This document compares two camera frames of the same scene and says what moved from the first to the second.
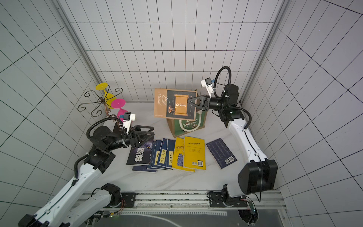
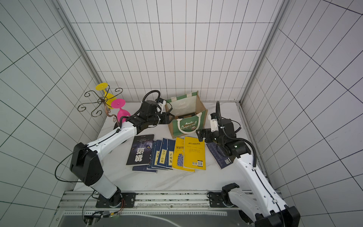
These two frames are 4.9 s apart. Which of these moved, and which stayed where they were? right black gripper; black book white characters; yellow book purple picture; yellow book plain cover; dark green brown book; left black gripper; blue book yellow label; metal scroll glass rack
Moved: dark green brown book; right black gripper; left black gripper
Stayed: metal scroll glass rack; blue book yellow label; black book white characters; yellow book plain cover; yellow book purple picture
